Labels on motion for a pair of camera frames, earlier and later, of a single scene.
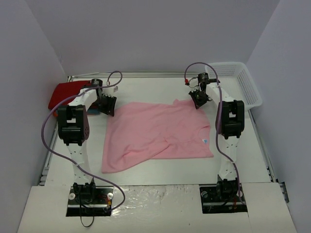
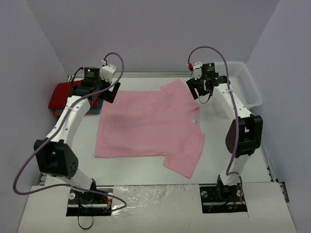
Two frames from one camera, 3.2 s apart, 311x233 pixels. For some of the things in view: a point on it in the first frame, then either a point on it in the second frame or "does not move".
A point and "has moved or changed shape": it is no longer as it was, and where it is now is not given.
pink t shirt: (139, 133) has moved or changed shape
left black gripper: (107, 102) -> (111, 91)
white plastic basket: (234, 79) does not move
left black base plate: (96, 204) does not move
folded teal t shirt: (93, 110) does not move
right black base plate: (211, 204) does not move
